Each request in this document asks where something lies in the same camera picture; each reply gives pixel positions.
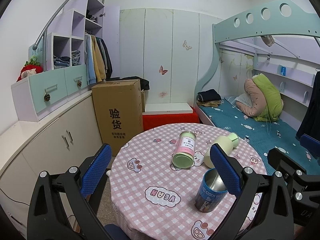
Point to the teal bunk bed frame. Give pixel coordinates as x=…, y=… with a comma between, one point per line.
x=279, y=28

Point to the black clothes behind box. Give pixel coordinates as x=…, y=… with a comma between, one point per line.
x=144, y=84

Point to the green pink rolled quilt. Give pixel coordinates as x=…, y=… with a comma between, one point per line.
x=266, y=99

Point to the white wardrobe with butterflies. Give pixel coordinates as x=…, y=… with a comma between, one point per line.
x=172, y=49

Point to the brown cardboard box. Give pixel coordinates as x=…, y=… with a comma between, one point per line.
x=118, y=110

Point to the white board on red box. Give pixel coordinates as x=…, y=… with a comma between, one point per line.
x=167, y=108

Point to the folded dark clothes stack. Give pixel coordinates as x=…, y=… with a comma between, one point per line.
x=209, y=98

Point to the lilac stair shelf unit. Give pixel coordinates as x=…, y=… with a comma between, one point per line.
x=67, y=31

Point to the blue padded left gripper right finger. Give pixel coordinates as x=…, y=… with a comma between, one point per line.
x=242, y=182

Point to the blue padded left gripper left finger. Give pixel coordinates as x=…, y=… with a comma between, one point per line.
x=84, y=188

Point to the pink checkered tablecloth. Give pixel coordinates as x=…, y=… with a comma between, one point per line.
x=154, y=200

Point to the pale green bottle-shaped cup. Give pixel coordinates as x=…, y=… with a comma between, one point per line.
x=226, y=143

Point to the blue black metal tin cup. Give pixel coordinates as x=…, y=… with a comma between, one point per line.
x=211, y=192

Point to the red strawberry plush toy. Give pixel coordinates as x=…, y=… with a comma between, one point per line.
x=31, y=67

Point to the cream low cabinet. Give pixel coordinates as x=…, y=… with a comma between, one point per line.
x=64, y=138

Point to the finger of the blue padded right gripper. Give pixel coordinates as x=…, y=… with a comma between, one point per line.
x=311, y=144
x=285, y=167

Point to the hanging clothes row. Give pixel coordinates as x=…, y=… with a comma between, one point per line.
x=97, y=60

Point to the small blue box on shelf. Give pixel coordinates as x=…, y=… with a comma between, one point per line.
x=282, y=70

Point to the white pillow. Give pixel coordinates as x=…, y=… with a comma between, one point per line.
x=244, y=100

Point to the teal drawer cabinet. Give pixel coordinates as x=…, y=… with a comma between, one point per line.
x=38, y=95

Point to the red storage box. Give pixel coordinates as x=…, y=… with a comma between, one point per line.
x=152, y=121

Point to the teal patterned bed sheet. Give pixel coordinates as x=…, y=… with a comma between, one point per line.
x=262, y=135

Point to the pink green labelled can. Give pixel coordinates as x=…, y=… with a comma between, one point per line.
x=183, y=157

